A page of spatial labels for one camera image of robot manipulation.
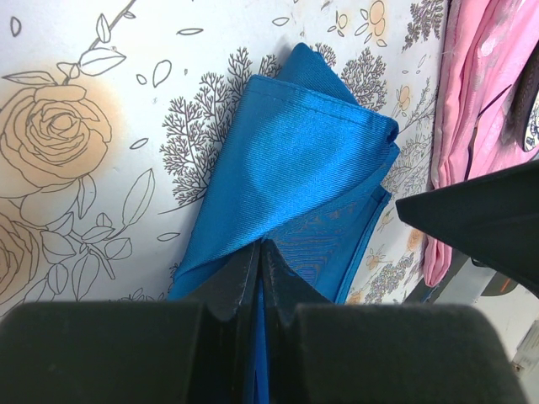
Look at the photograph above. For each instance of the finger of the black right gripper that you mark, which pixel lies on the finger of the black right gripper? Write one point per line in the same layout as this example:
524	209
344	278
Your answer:
493	219

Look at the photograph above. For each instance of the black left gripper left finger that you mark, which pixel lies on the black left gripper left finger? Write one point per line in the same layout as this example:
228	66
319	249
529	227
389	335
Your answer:
195	350

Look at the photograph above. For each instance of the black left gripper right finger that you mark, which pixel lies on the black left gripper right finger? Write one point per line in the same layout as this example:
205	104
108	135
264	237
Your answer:
320	352

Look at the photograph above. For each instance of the blue satin napkin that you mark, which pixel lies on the blue satin napkin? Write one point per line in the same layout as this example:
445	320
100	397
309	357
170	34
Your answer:
302	166

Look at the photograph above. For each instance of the purple metallic fork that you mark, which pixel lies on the purple metallic fork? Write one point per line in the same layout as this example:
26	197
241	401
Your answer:
485	136

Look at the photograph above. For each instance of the blue floral dinner plate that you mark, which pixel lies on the blue floral dinner plate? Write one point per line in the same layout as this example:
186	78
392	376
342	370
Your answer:
525	106

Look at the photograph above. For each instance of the pink floral placemat cloth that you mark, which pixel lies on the pink floral placemat cloth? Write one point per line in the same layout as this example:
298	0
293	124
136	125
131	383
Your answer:
487	46

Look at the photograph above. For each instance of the floral tablecloth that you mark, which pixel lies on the floral tablecloth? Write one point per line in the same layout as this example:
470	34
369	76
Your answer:
113	114

